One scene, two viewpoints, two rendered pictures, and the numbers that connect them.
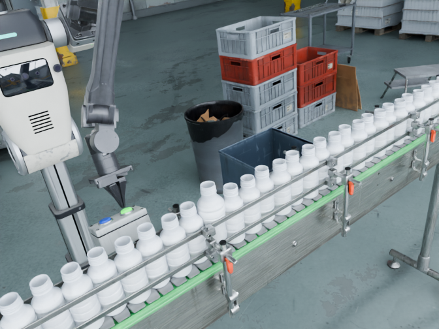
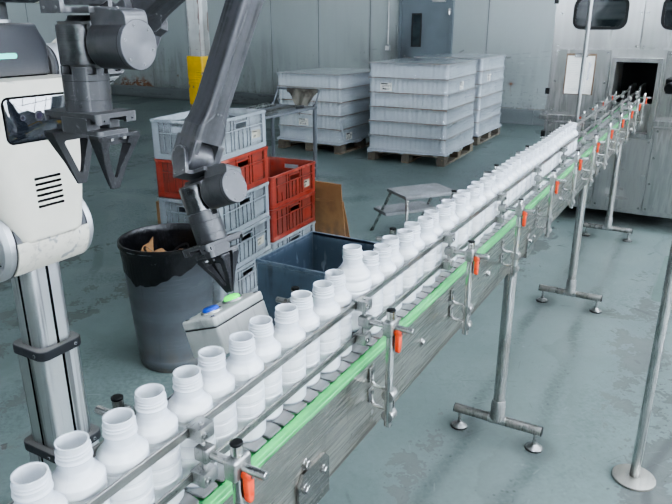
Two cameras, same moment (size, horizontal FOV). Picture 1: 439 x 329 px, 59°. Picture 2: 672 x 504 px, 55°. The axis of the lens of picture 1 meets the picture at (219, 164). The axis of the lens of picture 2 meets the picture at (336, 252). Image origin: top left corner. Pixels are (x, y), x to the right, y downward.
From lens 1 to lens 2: 0.62 m
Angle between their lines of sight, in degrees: 26
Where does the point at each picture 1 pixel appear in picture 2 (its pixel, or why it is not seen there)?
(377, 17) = (335, 129)
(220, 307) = (364, 423)
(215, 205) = (365, 272)
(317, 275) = (367, 457)
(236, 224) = (377, 303)
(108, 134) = (235, 178)
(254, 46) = not seen: hidden behind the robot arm
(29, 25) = (35, 45)
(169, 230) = (327, 299)
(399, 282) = (473, 445)
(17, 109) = (22, 165)
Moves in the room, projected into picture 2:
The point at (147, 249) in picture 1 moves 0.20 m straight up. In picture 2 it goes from (307, 322) to (306, 206)
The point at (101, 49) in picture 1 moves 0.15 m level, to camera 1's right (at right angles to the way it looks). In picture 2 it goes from (226, 68) to (305, 66)
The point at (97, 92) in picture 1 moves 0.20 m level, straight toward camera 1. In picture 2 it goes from (210, 125) to (280, 139)
